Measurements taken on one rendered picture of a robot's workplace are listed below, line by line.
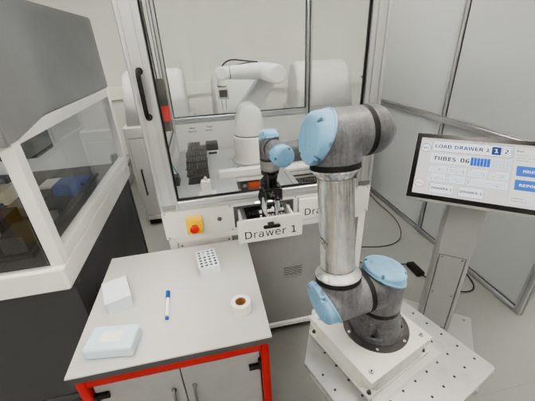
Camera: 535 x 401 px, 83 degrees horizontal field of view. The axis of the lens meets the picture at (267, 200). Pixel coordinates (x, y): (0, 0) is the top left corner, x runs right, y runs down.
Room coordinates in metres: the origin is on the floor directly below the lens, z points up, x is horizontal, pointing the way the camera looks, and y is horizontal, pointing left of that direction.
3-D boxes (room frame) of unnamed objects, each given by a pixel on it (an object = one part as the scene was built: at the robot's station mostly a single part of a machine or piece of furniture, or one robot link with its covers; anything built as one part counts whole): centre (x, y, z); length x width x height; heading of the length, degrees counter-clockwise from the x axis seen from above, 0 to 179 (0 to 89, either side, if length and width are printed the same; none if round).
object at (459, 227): (1.20, -0.91, 0.51); 0.50 x 0.45 x 1.02; 152
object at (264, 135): (1.10, -0.02, 1.27); 0.09 x 0.08 x 0.11; 18
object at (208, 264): (1.05, 0.27, 0.78); 0.12 x 0.08 x 0.04; 19
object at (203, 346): (0.90, 0.36, 0.38); 0.62 x 0.58 x 0.76; 101
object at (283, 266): (1.75, 0.06, 0.40); 1.03 x 0.95 x 0.80; 101
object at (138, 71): (1.17, 0.44, 1.45); 0.05 x 0.03 x 0.19; 11
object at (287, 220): (1.14, -0.01, 0.87); 0.29 x 0.02 x 0.11; 101
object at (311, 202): (1.33, -0.29, 0.87); 0.29 x 0.02 x 0.11; 101
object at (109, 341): (0.66, 0.51, 0.78); 0.15 x 0.10 x 0.04; 92
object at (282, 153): (1.01, -0.06, 1.26); 0.11 x 0.11 x 0.08; 18
